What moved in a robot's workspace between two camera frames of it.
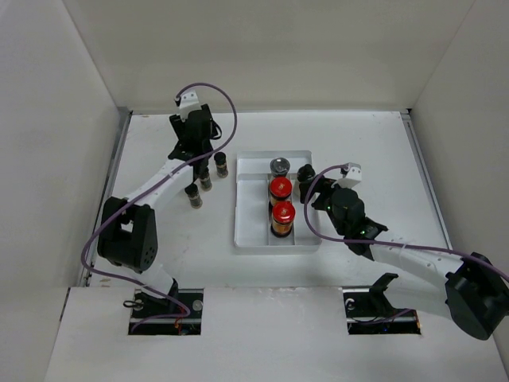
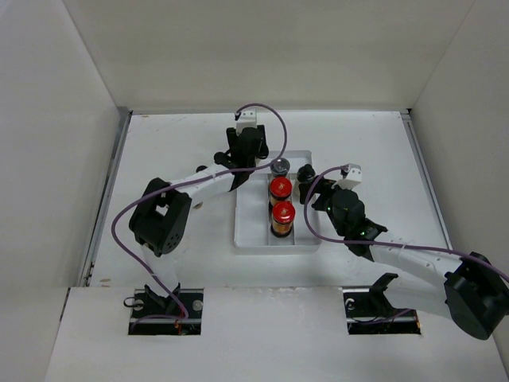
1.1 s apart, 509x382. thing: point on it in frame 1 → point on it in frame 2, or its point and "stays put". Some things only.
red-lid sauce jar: (283, 214) stays put
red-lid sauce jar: (280, 190) stays put
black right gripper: (327, 185) stays put
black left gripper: (180, 126) → (233, 137)
